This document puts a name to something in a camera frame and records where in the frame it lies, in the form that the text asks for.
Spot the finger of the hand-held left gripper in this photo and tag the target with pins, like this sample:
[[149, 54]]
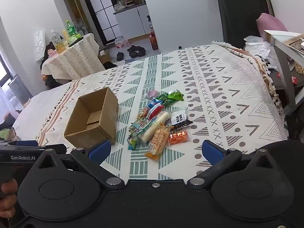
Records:
[[26, 143]]

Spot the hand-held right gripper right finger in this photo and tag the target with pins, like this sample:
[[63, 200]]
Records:
[[212, 152]]

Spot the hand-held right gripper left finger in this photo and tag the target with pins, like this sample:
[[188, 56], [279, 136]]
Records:
[[99, 151]]

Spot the brown cardboard box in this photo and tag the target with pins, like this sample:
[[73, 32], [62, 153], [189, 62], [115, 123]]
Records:
[[104, 128]]

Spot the long orange bread packet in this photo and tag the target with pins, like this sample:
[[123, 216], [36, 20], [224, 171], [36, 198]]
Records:
[[158, 143]]

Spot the pink snack packet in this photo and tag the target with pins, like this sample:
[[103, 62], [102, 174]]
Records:
[[152, 93]]

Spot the person's left hand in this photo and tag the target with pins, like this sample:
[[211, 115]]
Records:
[[7, 191]]

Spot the green plastic bag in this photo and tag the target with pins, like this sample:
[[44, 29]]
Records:
[[7, 134]]

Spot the dark cloth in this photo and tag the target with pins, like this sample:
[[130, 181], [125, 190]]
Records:
[[4, 120]]

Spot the small green blue snack packet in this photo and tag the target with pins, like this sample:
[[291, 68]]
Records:
[[132, 143]]

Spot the square orange snack packet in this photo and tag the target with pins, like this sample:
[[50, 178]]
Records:
[[179, 137]]

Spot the white bed sheet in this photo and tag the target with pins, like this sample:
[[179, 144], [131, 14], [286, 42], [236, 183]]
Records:
[[40, 109]]

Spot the clear green striped snack packet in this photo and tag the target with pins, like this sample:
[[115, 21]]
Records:
[[139, 128]]

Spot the black and white snack packet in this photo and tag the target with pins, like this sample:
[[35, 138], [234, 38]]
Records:
[[179, 119]]

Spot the grey box unit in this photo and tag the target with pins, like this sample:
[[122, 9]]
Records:
[[19, 89]]

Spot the small orange red snack packet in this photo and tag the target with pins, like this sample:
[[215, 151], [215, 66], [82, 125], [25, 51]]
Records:
[[142, 113]]

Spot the long white snack packet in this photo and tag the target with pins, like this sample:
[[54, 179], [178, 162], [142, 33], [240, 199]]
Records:
[[155, 128]]

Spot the patterned bed blanket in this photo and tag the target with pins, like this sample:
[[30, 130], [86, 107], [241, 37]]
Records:
[[213, 87]]

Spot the black bag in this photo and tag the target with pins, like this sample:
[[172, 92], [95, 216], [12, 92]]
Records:
[[53, 82]]

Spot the window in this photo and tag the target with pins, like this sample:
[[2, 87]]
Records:
[[3, 72]]

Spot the pink small item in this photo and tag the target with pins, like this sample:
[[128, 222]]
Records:
[[51, 52]]

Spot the small open floor box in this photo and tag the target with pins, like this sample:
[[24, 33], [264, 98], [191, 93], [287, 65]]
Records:
[[104, 57]]

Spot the dotted cream tablecloth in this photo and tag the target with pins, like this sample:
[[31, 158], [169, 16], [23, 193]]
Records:
[[71, 59]]

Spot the black slipper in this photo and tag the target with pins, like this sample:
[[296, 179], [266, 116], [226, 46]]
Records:
[[120, 56], [142, 51], [133, 48], [133, 54]]

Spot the large clear bottle yellow liquid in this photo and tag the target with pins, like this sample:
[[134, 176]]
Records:
[[56, 41]]

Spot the white clothes pile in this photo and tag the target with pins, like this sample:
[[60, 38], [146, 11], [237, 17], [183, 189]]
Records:
[[257, 46]]

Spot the green wipes pack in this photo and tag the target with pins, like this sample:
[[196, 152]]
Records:
[[75, 38]]

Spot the gold woven basket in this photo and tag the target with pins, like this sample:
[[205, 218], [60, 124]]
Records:
[[299, 68]]

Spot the green plastic bottle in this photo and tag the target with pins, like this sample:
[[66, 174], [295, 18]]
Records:
[[70, 28]]

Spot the white kitchen cabinet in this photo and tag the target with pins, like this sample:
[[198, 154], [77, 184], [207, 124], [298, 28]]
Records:
[[131, 20]]

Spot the beige tray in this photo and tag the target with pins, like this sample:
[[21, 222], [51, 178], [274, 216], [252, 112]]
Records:
[[295, 43]]

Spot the large black chair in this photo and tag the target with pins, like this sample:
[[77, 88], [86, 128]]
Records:
[[237, 16]]

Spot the black spray bottle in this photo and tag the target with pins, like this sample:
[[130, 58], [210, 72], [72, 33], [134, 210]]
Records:
[[149, 21]]

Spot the pink cushion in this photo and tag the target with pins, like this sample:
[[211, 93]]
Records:
[[270, 25]]

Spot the grey frame side table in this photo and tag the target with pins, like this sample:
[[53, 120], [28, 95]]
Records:
[[286, 59]]

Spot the black frame sliding door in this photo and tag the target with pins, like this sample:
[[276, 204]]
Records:
[[99, 11]]

